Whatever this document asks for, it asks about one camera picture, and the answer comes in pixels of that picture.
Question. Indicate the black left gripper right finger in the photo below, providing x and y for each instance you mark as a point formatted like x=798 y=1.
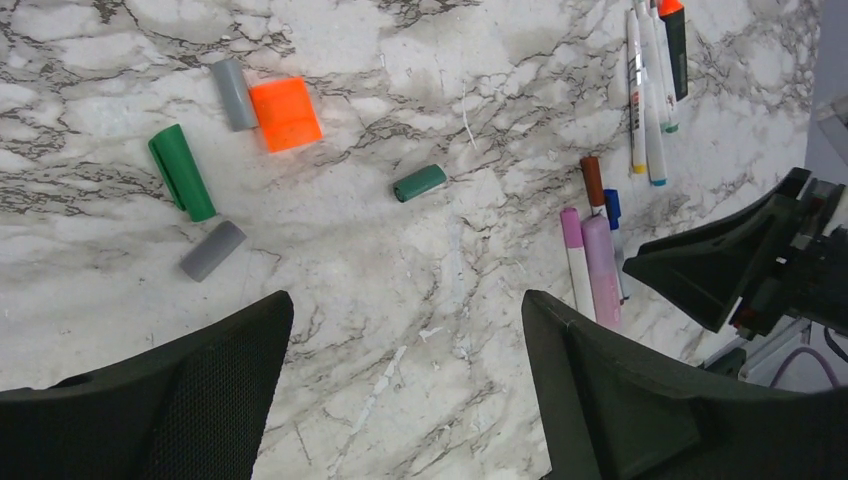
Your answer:
x=612 y=408

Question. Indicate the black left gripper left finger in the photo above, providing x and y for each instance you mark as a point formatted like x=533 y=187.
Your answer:
x=193 y=408

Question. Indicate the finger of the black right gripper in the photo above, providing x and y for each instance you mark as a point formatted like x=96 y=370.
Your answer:
x=705 y=270

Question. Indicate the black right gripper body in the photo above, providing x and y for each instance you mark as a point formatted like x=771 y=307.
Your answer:
x=807 y=279

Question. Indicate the brown cap white marker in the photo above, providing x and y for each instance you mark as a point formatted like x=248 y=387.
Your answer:
x=591 y=172

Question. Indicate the orange cap black highlighter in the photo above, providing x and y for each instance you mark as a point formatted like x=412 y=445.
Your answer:
x=672 y=13

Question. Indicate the green cap white marker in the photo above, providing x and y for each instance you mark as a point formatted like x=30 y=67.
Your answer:
x=635 y=90

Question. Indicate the teal cap white marker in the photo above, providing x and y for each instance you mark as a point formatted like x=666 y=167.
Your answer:
x=653 y=89

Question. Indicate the pink highlighter pen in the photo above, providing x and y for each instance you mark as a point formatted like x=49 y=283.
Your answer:
x=602 y=270

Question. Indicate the blue cap white marker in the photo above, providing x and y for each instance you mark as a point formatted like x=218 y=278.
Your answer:
x=614 y=214

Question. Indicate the pink cap white marker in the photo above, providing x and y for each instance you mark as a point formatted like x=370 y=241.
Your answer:
x=575 y=250

